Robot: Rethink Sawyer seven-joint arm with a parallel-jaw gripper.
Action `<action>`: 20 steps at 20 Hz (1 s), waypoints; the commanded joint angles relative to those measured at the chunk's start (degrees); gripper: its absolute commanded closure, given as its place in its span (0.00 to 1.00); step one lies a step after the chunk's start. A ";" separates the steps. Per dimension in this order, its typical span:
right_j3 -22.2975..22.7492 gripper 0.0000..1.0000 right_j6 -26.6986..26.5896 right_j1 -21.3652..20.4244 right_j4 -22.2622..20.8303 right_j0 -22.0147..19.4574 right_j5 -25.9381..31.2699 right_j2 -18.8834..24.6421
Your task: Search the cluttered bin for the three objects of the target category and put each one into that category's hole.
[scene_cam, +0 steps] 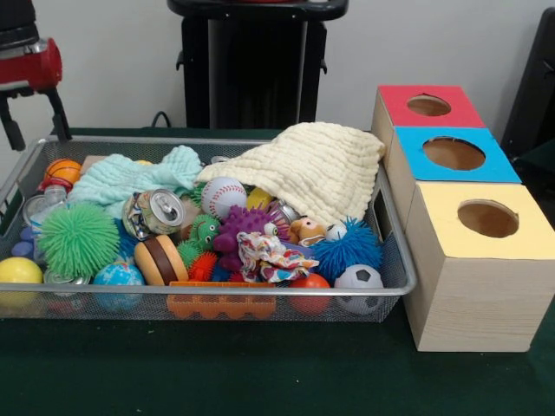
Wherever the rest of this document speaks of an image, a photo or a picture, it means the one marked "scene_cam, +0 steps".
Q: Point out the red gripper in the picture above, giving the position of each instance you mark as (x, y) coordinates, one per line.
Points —
(34, 69)

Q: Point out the orange basketball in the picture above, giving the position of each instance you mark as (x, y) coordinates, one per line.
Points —
(63, 170)

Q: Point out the green puffer ball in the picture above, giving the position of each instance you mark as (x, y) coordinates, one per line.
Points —
(78, 240)

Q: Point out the wooden box with three holes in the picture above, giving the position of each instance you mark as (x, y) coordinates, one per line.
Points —
(472, 303)

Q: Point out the mint green cloth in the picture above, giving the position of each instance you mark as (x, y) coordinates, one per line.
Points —
(126, 177)

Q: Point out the crushed drink can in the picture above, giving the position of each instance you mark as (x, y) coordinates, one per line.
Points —
(152, 214)

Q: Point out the toy hamburger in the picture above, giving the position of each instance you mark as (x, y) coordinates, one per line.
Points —
(160, 260)

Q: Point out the white baseball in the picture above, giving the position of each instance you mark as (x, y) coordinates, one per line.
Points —
(223, 197)

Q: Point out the purple spiky toy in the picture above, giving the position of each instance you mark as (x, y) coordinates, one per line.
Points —
(243, 225)

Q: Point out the cream waffle cloth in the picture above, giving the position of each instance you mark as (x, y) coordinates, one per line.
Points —
(312, 169)

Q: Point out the dark green table cloth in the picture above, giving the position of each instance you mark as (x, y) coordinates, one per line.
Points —
(542, 160)
(260, 368)

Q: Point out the blue puffer ball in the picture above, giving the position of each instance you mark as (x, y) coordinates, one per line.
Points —
(347, 255)

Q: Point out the soccer ball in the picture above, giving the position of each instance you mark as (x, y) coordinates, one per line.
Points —
(357, 275)

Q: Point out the black chair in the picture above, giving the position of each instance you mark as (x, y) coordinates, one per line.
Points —
(533, 86)

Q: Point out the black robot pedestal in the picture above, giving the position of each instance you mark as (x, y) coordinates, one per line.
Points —
(256, 65)

